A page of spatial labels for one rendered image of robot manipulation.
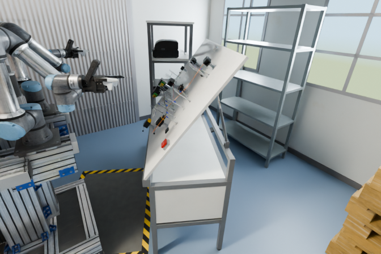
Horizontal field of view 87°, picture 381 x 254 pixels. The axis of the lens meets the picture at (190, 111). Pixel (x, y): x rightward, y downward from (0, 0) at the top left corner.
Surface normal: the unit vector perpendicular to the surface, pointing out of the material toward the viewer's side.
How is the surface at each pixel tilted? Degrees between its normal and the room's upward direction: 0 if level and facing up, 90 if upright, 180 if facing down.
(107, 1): 90
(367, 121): 90
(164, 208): 90
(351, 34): 90
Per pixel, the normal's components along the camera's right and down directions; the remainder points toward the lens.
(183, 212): 0.12, 0.41
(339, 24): -0.83, 0.20
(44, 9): 0.56, 0.36
